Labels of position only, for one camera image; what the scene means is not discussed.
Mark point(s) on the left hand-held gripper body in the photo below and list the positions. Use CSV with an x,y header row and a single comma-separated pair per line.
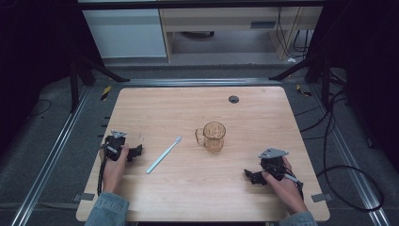
x,y
114,145

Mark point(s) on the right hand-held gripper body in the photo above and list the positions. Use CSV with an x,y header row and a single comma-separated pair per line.
x,y
272,164

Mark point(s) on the light blue toothbrush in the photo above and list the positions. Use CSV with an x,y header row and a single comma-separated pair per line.
x,y
163,155

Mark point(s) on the amber glass cup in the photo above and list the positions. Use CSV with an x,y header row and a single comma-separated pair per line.
x,y
214,138

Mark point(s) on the person's left hand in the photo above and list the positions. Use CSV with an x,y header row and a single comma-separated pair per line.
x,y
114,169

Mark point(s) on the person's right hand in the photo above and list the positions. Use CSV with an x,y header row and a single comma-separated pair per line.
x,y
286,190

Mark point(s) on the yellow black striped tape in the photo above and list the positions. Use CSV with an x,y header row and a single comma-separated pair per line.
x,y
105,93
303,91

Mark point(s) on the black metal stand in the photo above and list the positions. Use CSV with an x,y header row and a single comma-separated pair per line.
x,y
82,72
316,70

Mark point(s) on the white cabinet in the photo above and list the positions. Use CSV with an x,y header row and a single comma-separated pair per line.
x,y
125,34

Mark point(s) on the grey table bracket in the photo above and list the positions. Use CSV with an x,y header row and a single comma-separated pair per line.
x,y
84,196
322,197

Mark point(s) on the aluminium floor rail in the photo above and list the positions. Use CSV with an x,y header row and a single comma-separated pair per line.
x,y
354,169
47,163
200,82

